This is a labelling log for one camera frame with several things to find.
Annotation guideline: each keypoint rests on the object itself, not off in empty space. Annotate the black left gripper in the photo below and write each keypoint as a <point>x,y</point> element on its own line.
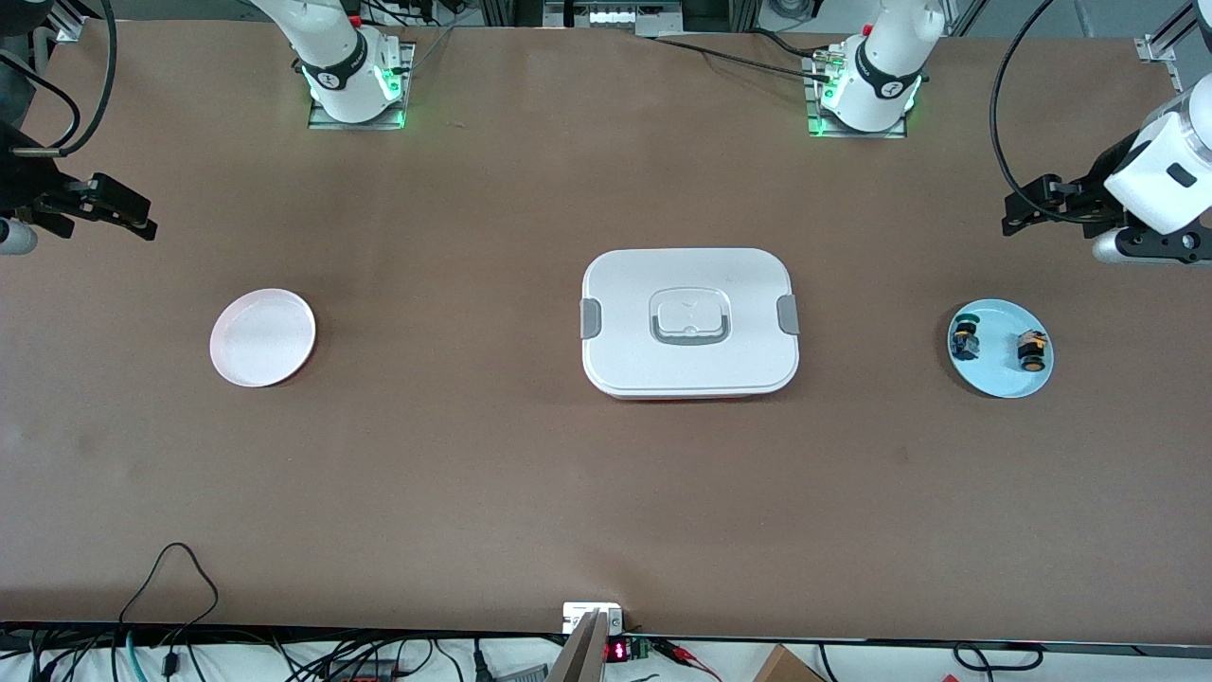
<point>1091,196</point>

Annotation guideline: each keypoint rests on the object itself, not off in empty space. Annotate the aluminium frame profile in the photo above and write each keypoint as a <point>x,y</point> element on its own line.
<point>1160,43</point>
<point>71,19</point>

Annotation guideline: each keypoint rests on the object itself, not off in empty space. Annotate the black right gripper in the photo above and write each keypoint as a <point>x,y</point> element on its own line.
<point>26,186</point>

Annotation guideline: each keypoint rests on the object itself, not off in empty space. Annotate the red clip lead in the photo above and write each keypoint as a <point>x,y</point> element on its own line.
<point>682,652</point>

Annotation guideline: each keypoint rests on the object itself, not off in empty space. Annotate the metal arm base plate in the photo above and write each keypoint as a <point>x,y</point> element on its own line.
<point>327,123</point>
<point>852,134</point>

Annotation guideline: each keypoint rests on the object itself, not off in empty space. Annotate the orange push-button switch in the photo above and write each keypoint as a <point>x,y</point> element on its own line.
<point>1032,352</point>

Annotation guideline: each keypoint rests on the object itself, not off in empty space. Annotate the brown cardboard box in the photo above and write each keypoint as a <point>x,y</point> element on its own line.
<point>784,668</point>

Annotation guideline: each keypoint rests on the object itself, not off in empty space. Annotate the green push-button switch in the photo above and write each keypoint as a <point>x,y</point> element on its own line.
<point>965,343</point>

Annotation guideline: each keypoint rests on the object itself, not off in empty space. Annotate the light blue round plate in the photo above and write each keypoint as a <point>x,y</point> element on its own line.
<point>1004,365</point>

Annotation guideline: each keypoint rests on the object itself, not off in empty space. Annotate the red LED display module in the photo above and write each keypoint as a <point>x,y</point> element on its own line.
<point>617,652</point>

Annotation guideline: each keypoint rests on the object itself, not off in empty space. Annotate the white bracket block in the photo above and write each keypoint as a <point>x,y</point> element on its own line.
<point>578,616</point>

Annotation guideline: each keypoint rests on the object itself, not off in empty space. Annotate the grey angled bar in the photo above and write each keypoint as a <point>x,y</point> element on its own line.
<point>579,658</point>

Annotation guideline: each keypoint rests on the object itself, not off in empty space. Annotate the pink round plate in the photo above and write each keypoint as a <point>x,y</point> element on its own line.
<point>260,341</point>

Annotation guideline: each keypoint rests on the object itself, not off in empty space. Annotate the device with white labels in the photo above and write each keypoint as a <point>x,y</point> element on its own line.
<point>615,14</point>

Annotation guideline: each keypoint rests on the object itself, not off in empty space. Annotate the white lidded container grey latches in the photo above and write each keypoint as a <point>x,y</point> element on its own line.
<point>691,284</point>

